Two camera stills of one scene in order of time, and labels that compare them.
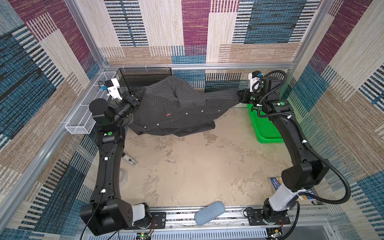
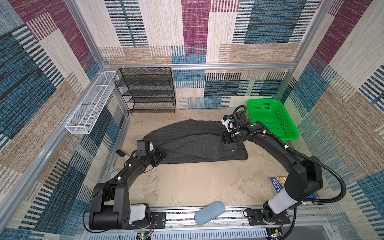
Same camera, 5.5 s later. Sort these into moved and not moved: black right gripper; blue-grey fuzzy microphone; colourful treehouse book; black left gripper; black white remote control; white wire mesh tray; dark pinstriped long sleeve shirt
Moved: black right gripper; black left gripper; dark pinstriped long sleeve shirt
Not moved: colourful treehouse book; blue-grey fuzzy microphone; white wire mesh tray; black white remote control
